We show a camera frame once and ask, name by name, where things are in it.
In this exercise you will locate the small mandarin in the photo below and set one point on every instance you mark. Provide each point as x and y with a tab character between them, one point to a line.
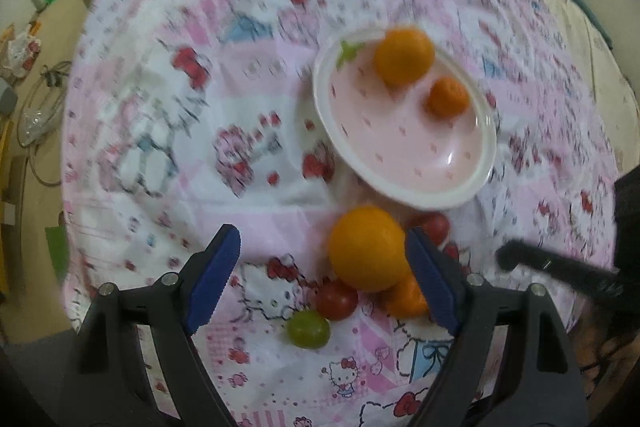
406	299
447	97

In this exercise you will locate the white red printed bag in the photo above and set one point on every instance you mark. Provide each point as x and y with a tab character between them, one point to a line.
22	52

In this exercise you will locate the pink cartoon printed tablecloth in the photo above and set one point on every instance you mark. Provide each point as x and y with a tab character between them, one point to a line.
240	107

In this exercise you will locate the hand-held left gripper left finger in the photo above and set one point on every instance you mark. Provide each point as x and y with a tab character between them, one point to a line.
212	279

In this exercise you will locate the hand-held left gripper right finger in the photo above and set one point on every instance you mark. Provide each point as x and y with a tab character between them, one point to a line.
434	279

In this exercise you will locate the cream bed sheet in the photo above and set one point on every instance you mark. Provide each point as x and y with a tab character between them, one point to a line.
590	72

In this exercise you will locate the large orange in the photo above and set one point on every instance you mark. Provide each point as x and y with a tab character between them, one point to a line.
404	56
367	249

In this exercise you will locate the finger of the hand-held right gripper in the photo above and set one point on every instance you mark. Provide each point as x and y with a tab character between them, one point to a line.
550	264

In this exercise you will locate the red cherry tomato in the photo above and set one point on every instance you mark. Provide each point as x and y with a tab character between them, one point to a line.
336	300
451	253
431	227

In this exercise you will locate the green grape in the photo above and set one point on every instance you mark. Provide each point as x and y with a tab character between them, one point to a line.
308	329

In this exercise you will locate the green board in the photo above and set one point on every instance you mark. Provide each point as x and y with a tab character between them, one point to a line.
58	254

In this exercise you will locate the pink plate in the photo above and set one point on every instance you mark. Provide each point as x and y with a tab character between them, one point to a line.
400	147

